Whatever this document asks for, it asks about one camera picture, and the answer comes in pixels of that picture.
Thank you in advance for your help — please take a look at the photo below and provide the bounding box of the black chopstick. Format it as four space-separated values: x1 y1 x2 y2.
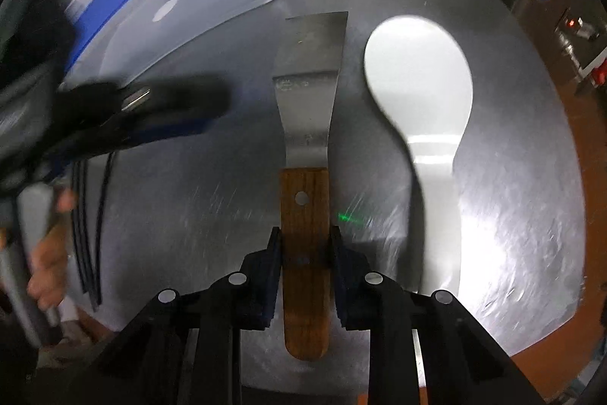
94 151 118 305
71 160 86 294
74 160 99 312

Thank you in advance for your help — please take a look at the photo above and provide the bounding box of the person's left hand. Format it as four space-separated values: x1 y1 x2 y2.
28 189 77 312

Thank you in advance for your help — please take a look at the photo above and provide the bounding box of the white rice paddle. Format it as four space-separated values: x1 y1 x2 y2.
363 16 473 295

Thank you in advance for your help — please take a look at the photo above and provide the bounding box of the wooden handled metal scraper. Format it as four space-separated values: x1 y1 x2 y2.
272 11 349 362

